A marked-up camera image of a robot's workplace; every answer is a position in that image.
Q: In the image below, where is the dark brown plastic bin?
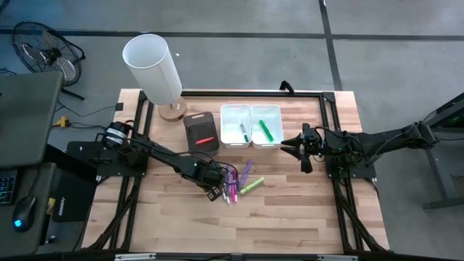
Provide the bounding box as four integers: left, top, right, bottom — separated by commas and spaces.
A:
183, 111, 221, 157

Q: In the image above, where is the purple highlighter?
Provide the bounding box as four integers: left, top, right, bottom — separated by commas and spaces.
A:
239, 159, 254, 186

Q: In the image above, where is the black clamp handle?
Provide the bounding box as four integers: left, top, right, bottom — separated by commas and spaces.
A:
278, 80, 297, 96

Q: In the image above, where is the black floor cable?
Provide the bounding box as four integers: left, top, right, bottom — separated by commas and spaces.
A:
56, 101, 117, 119

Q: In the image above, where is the grey monitor back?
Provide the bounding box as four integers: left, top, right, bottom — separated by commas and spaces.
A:
0, 71, 65, 168

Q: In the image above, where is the backlit black keyboard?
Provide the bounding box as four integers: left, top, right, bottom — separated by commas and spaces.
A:
0, 169, 18, 207

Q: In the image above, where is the white plastic bin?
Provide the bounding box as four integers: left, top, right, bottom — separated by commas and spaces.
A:
249, 104, 285, 150
220, 104, 253, 149

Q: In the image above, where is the dark metal stand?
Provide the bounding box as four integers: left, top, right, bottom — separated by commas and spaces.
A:
422, 92, 464, 211

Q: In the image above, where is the dark grey side desk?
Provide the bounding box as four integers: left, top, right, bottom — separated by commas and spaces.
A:
0, 162, 58, 257

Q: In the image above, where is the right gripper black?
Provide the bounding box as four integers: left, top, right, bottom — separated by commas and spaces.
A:
280, 123, 324, 174

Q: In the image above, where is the black computer mouse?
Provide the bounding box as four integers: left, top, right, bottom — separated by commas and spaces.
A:
12, 195, 38, 233

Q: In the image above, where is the black box with white logo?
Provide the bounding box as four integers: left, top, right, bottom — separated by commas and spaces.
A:
51, 170, 99, 223

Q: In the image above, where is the white lamp with wooden base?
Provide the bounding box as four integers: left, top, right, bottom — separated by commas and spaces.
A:
122, 33, 189, 123

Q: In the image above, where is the magenta marker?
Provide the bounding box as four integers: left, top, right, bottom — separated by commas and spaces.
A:
231, 170, 239, 204

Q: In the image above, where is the black floor fan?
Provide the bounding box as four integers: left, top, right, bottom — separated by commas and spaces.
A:
10, 20, 87, 102

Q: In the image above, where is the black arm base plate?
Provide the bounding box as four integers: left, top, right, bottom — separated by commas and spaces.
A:
66, 140, 149, 178
324, 150, 378, 179

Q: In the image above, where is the silver edge bracket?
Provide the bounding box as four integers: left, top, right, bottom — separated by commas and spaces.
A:
114, 253, 157, 261
317, 254, 359, 261

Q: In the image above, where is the black aluminium table frame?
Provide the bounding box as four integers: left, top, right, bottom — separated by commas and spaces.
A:
82, 89, 391, 254

